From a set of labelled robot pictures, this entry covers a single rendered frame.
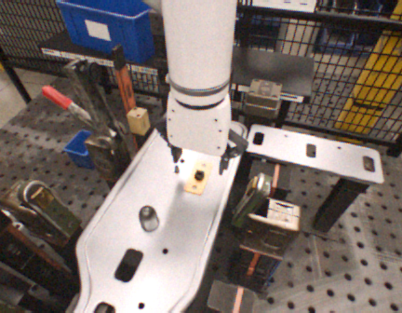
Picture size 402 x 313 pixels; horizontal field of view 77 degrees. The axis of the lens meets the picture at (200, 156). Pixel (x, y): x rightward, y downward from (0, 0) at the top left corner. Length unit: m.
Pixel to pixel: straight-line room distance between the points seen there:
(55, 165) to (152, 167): 0.59
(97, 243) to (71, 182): 0.54
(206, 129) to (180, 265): 0.22
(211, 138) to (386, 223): 0.72
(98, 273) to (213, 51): 0.37
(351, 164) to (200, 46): 0.44
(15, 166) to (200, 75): 0.94
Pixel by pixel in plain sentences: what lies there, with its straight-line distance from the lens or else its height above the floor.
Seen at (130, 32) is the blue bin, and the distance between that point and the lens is 0.82.
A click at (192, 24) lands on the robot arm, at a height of 1.32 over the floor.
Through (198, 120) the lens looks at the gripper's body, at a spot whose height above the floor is 1.18.
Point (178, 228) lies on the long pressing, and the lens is 0.47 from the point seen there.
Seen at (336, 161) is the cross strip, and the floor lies 1.00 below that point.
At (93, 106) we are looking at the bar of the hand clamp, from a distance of 0.50.
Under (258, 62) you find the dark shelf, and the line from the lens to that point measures 0.85.
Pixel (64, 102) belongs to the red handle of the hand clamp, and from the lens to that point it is 0.56.
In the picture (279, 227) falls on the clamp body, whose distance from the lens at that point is 0.44.
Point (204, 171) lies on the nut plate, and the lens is 0.52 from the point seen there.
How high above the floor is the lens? 1.42
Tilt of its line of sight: 48 degrees down
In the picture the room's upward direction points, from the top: straight up
